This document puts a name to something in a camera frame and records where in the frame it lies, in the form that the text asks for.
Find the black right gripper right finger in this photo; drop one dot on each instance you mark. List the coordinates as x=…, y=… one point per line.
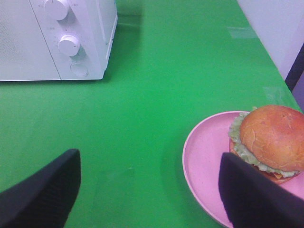
x=253, y=201

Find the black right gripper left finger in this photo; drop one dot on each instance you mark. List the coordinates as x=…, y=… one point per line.
x=44, y=199

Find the burger with lettuce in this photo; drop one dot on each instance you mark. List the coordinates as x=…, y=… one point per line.
x=271, y=139

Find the pink plate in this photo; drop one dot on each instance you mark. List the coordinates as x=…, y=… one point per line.
x=202, y=154

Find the white microwave oven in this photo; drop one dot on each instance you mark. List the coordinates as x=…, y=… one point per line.
x=56, y=39

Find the dark post at table edge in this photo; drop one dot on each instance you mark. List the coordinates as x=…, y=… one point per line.
x=296, y=70

